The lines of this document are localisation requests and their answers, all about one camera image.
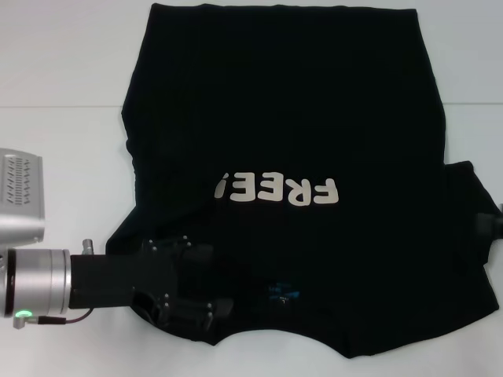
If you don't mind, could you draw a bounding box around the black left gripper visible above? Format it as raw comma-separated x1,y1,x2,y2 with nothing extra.
68,234,233,330

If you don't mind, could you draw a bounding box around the black shirt with FREE print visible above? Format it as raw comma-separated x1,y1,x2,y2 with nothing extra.
105,2,503,349

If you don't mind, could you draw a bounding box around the dark red thin cable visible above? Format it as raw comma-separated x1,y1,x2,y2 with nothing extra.
13,307,94,330

